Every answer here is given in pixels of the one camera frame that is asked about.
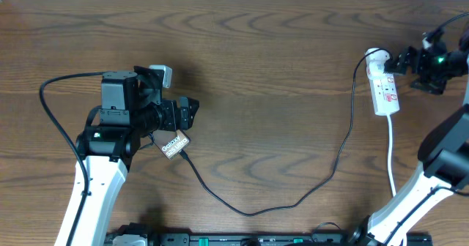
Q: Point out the white USB charger adapter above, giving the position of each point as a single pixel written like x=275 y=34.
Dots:
x=376 y=59

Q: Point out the gold smartphone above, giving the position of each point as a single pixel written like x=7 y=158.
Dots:
x=171 y=143

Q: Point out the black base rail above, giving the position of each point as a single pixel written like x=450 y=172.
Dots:
x=138 y=234

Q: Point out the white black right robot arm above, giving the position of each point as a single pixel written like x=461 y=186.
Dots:
x=442 y=169

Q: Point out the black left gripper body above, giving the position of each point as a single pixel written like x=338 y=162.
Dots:
x=169 y=116

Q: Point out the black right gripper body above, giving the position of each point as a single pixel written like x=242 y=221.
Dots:
x=437 y=69

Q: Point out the white power strip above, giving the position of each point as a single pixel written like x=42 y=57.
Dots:
x=384 y=93

